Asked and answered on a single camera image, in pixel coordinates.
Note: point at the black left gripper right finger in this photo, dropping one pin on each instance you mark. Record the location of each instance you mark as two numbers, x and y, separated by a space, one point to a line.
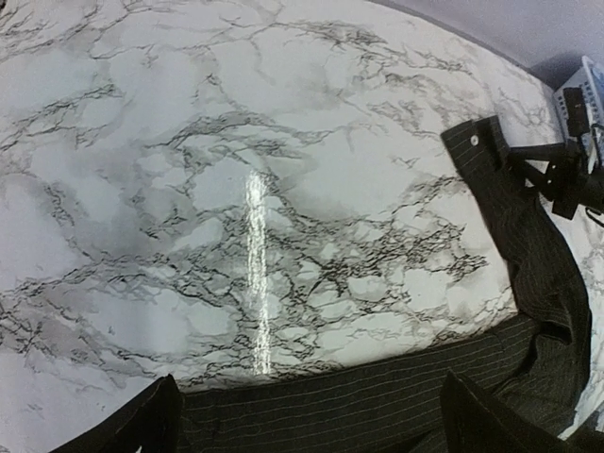
474 421

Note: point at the black pinstriped shirt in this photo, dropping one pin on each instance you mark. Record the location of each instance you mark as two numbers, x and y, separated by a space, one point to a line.
536 363

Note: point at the white plastic laundry basket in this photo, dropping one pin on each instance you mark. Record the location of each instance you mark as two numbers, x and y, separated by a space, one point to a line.
585 85

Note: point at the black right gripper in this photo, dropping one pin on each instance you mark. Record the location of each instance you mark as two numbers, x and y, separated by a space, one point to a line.
573 185

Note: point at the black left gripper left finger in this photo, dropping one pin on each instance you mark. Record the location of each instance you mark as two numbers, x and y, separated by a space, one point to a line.
149 422

